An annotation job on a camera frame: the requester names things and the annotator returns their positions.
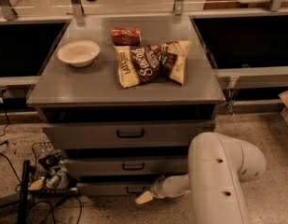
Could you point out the wire basket with items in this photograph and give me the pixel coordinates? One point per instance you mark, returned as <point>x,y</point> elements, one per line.
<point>50,178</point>

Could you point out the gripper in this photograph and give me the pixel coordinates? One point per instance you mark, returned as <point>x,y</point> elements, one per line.
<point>159,188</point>

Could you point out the grey drawer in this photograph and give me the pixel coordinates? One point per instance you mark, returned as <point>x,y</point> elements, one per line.
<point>113,188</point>
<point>127,166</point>
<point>126,134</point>

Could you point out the brown chip bag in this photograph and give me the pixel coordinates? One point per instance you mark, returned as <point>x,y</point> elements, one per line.
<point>143,64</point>

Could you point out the grey bottom drawer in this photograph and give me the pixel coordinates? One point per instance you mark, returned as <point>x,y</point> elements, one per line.
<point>113,188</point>

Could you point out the black metal stand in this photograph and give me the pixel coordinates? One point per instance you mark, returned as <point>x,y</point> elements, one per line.
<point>23,192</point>

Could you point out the white paper bowl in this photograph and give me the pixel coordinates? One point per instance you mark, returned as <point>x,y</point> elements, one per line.
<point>79,53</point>

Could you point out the grey top drawer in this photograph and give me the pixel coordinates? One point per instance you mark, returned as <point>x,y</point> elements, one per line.
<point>126,134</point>

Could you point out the grey middle drawer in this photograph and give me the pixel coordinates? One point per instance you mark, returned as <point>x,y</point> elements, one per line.
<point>127,166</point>

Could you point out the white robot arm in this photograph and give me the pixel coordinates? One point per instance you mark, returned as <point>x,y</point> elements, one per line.
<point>217,164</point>

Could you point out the grey drawer cabinet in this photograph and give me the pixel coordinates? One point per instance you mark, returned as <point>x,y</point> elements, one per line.
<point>64,94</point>

